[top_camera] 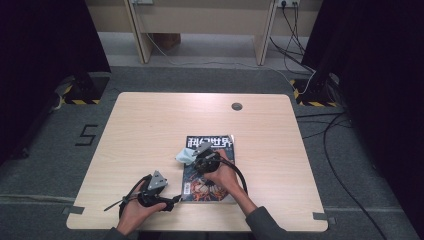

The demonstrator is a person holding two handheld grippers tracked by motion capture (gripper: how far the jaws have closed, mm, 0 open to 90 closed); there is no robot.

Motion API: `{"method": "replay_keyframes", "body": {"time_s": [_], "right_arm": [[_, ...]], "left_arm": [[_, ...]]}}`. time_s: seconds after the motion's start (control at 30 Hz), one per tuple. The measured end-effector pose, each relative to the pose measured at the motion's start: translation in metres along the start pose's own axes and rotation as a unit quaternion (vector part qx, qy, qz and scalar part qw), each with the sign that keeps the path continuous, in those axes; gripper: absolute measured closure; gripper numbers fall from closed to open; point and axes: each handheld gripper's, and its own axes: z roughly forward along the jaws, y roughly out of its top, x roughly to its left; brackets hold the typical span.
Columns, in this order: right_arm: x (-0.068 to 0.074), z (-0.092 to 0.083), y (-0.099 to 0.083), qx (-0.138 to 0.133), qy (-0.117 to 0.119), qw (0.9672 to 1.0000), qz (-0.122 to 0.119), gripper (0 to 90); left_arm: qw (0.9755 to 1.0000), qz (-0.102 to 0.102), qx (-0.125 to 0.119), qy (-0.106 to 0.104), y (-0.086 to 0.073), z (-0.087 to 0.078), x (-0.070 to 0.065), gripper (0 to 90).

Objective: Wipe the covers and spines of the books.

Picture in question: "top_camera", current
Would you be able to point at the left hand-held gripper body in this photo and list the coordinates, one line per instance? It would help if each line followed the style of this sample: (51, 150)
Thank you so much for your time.
(156, 186)

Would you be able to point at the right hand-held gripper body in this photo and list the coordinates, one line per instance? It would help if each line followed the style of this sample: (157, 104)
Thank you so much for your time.
(206, 163)

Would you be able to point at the light blue cloth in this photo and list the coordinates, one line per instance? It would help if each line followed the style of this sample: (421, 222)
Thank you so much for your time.
(185, 156)

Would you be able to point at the glossy illustrated magazine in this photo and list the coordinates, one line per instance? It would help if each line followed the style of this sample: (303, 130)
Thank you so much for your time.
(196, 185)

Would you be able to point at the person's right hand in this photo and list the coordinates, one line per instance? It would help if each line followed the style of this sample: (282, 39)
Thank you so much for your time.
(226, 178)

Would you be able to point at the person's left hand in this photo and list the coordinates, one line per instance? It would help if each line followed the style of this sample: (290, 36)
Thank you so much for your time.
(133, 213)

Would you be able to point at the grey tape strip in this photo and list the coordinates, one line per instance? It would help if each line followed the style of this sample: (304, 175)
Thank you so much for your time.
(75, 210)
(321, 216)

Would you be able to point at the hazard-taped black stand base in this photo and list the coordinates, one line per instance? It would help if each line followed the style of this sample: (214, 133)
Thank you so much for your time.
(315, 93)
(86, 90)

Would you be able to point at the brown cardboard box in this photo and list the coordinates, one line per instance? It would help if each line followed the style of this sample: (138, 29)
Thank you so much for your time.
(168, 40)

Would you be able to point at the black curtain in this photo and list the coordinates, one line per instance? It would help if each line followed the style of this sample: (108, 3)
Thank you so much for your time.
(383, 83)
(40, 66)

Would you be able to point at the white wall socket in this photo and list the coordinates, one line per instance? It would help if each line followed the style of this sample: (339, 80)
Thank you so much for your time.
(288, 2)

